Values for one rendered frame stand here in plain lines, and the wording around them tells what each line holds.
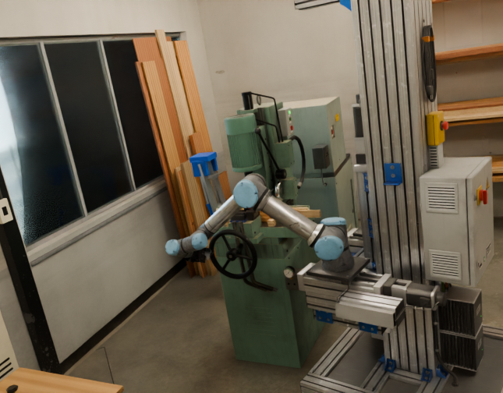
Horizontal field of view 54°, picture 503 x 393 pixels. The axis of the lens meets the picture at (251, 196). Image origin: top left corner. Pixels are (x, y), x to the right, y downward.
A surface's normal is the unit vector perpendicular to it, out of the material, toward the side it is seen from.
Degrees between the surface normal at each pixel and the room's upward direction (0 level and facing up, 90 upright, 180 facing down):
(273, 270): 90
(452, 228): 90
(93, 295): 90
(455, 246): 90
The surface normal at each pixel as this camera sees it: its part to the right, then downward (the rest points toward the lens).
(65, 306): 0.92, -0.04
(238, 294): -0.42, 0.31
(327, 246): -0.17, 0.37
